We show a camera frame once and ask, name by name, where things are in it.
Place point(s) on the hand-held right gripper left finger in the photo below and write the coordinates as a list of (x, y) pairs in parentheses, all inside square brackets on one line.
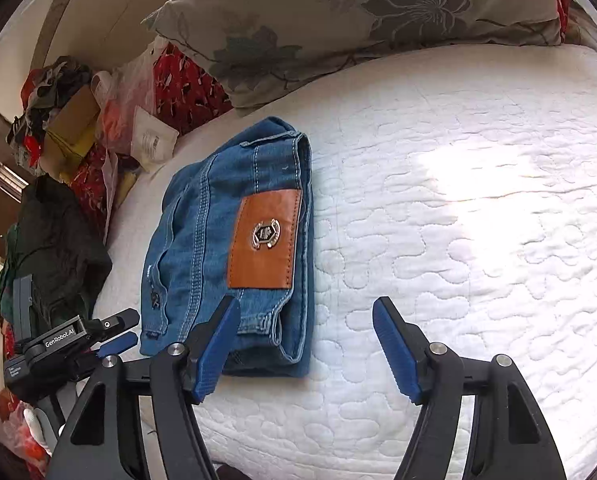
[(213, 350)]

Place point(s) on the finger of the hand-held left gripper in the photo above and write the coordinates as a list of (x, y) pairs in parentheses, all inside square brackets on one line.
[(123, 319), (119, 343)]

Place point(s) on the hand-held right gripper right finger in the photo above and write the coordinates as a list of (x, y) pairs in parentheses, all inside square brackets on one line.
[(396, 350)]

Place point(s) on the blue denim pants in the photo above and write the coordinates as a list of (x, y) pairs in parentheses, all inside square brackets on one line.
[(198, 220)]

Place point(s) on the person's left hand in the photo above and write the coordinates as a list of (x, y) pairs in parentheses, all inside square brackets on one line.
[(36, 422)]

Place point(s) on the dark green cloth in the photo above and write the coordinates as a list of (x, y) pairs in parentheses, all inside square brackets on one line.
[(53, 250)]

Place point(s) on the white quilted bed cover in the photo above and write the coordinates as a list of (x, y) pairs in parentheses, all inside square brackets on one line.
[(453, 260)]

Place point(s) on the white flat packet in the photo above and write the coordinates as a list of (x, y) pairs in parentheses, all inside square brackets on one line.
[(151, 140)]

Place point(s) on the yellow cardboard box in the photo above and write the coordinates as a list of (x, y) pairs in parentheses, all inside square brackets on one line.
[(71, 130)]

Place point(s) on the clear plastic bag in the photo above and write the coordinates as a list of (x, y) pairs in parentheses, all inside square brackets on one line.
[(123, 110)]

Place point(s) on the pile of mixed clothes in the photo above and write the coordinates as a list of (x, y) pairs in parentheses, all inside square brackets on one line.
[(43, 105)]

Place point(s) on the beige floral pillow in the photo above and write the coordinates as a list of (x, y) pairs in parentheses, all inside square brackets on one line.
[(328, 20)]

